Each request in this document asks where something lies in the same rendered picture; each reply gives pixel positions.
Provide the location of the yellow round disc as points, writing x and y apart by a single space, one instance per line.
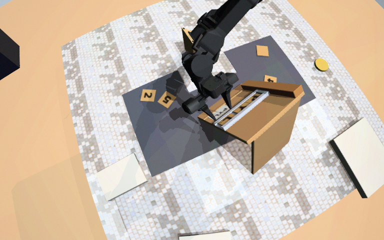
321 65

